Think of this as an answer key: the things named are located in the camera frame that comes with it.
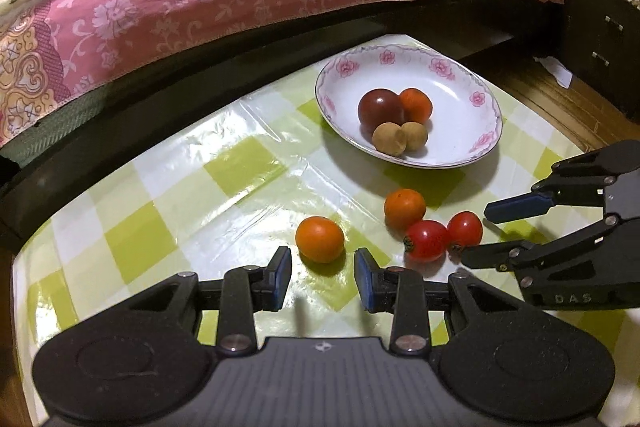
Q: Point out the dark bed frame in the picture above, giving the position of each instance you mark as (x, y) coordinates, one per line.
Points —
(84, 141)

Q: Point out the white floral rimmed plate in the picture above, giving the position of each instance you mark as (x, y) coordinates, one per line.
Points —
(466, 123)

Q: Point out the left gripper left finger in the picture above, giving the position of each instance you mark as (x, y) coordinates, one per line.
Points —
(183, 298)

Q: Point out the small orange mandarin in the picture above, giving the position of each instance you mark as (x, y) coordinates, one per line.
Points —
(403, 207)

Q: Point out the red cherry tomato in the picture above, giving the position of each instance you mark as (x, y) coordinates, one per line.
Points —
(426, 240)
(465, 230)

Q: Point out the large bumpy mandarin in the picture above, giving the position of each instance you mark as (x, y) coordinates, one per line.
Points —
(416, 104)

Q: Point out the dark drawer cabinet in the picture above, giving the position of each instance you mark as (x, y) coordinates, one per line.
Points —
(602, 49)

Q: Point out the dark red plum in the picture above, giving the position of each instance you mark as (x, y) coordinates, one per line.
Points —
(379, 106)

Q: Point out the tan longan with dent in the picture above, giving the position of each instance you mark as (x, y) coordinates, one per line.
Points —
(388, 138)

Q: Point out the small tan longan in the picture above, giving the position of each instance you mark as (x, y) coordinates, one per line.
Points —
(415, 134)

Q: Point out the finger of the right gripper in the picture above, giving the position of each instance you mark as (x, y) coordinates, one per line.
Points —
(607, 178)
(613, 230)

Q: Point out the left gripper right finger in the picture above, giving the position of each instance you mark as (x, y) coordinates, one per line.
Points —
(405, 294)

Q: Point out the white paper scrap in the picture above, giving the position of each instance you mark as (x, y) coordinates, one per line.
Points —
(555, 68)

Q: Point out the green white checkered tablecloth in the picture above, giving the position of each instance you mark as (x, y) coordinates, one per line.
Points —
(234, 187)

